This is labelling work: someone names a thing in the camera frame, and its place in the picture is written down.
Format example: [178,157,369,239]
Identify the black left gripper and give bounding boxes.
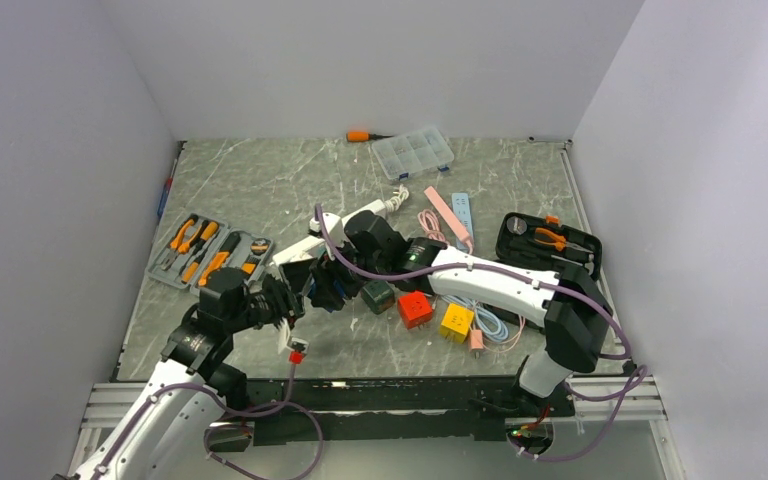
[226,258,314,333]

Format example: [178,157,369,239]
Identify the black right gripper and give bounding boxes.
[310,234,389,311]

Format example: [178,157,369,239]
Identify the green cube socket adapter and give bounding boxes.
[360,280,396,315]

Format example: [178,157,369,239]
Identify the pink power strip cable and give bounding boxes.
[418,209,475,253]

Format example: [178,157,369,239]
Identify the red cube socket adapter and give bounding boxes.
[396,291,434,330]

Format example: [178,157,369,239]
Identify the pink power strip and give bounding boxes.
[424,186,466,239]

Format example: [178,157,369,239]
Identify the light blue power strip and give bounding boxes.
[451,192,474,254]

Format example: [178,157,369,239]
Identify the yellow cube socket adapter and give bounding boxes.
[438,303,475,344]

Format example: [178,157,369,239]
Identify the pink cube socket adapter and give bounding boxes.
[468,329,485,359]

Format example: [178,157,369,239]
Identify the light blue power cable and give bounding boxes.
[453,294,511,343]

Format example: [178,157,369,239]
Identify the blue cube socket adapter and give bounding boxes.
[331,278,350,302]

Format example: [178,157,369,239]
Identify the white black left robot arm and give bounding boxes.
[71,267,304,479]

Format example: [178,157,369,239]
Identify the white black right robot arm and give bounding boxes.
[311,207,617,415]

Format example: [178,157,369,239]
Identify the clear plastic organizer box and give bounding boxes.
[371,126,455,181]

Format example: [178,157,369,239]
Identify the grey plastic tool tray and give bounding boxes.
[146,212,274,294]

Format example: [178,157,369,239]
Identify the orange black screwdriver in tray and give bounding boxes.
[179,220,219,284]

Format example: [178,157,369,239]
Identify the orange black pliers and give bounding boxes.
[160,214,201,271]

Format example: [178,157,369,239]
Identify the blue red pen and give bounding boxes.
[156,159,178,219]

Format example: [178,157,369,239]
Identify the black tool case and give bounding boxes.
[495,212,603,281]

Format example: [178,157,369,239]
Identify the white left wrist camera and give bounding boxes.
[277,319,309,365]

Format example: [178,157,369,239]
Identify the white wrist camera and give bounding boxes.
[308,212,345,247]
[277,319,309,365]

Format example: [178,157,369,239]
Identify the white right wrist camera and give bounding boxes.
[308,212,345,247]

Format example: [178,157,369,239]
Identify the white coiled cable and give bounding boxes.
[383,185,412,213]

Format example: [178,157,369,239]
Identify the orange screwdriver at wall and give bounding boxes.
[345,131,392,143]

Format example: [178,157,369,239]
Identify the black aluminium base frame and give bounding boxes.
[79,374,668,446]

